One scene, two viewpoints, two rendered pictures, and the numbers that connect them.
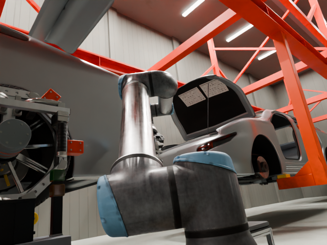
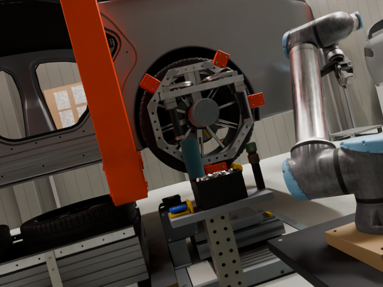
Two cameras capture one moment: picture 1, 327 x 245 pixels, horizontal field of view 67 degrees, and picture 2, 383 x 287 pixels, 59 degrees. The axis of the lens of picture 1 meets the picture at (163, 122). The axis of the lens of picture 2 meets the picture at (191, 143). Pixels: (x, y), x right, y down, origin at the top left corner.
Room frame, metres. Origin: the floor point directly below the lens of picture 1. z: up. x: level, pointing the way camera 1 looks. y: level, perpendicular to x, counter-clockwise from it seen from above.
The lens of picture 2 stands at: (-0.50, -0.25, 0.76)
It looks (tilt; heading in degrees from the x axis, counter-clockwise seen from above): 1 degrees down; 35
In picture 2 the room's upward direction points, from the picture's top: 15 degrees counter-clockwise
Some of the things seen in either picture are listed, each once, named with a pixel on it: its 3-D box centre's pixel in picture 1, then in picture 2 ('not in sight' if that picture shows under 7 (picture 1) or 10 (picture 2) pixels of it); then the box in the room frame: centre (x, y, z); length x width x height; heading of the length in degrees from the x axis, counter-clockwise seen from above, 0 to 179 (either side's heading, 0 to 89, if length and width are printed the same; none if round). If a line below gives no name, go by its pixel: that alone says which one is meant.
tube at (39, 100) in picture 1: (38, 101); (214, 73); (1.06, 0.58, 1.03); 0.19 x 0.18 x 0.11; 43
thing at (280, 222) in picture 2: not in sight; (233, 231); (1.24, 0.81, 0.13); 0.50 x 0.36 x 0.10; 133
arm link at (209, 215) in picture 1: (204, 188); (370, 164); (0.64, -0.08, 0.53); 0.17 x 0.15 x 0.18; 91
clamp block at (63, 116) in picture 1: (60, 118); (236, 87); (1.05, 0.47, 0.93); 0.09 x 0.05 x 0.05; 43
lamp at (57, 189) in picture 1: (57, 190); (253, 158); (0.84, 0.38, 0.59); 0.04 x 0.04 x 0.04; 43
